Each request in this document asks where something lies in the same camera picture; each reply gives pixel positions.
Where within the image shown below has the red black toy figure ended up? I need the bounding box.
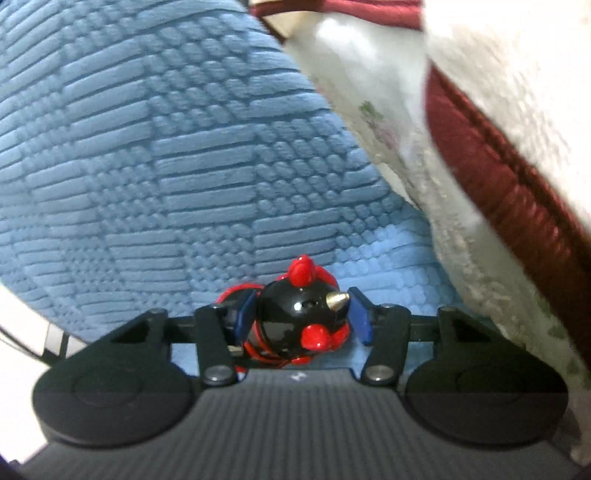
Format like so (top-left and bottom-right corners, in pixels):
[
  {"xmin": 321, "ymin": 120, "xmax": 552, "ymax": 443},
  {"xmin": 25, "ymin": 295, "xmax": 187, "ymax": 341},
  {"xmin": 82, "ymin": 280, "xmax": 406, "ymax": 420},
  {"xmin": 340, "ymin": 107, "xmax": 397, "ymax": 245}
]
[{"xmin": 216, "ymin": 255, "xmax": 352, "ymax": 370}]

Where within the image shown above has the blue textured chair cover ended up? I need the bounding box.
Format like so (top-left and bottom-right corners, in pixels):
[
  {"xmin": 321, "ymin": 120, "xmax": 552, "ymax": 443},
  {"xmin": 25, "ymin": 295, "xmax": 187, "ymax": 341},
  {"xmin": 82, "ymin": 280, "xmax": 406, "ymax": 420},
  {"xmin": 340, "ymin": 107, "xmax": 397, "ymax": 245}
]
[{"xmin": 1, "ymin": 1, "xmax": 461, "ymax": 342}]

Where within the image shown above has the floral bed sheet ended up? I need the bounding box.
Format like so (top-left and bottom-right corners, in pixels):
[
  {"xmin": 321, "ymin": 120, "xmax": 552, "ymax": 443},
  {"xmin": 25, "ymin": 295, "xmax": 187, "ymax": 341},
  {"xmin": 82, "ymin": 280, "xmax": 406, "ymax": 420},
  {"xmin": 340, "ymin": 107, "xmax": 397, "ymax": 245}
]
[{"xmin": 286, "ymin": 12, "xmax": 590, "ymax": 465}]

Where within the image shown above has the white red black blanket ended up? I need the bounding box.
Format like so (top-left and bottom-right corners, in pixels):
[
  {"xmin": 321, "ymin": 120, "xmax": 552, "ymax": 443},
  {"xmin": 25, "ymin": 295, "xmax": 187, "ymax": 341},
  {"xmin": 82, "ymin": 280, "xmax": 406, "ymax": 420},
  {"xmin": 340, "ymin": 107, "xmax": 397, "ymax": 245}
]
[{"xmin": 249, "ymin": 1, "xmax": 590, "ymax": 372}]

